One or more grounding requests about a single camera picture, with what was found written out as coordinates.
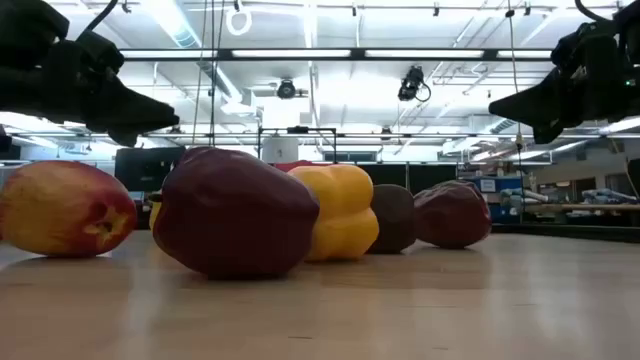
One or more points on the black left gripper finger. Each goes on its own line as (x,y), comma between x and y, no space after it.
(125,138)
(135,112)

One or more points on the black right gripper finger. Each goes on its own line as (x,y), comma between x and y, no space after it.
(547,134)
(540,102)

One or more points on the yellow bell pepper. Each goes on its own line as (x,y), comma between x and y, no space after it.
(342,215)
(155,215)

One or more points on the dark red apple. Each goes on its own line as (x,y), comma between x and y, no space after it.
(395,217)
(452,215)

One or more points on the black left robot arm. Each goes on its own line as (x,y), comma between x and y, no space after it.
(27,30)

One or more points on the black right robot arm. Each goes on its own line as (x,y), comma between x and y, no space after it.
(630,20)

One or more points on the black monitor screen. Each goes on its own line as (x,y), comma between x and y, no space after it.
(145,170)

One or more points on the blue cabinet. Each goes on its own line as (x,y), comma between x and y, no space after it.
(492,200)

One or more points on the red and yellow apple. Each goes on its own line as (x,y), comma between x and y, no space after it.
(60,207)

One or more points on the black partition panel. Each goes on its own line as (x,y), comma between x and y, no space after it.
(425,175)

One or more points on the dark red bell pepper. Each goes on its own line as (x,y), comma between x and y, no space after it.
(230,215)

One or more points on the black aluminium table frame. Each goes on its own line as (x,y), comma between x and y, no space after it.
(565,232)

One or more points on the black overhead camera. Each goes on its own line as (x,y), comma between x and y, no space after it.
(411,82)

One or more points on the black ceiling camera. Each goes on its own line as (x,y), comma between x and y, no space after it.
(286,89)

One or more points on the overhead light bar frame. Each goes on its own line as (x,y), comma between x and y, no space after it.
(350,54)

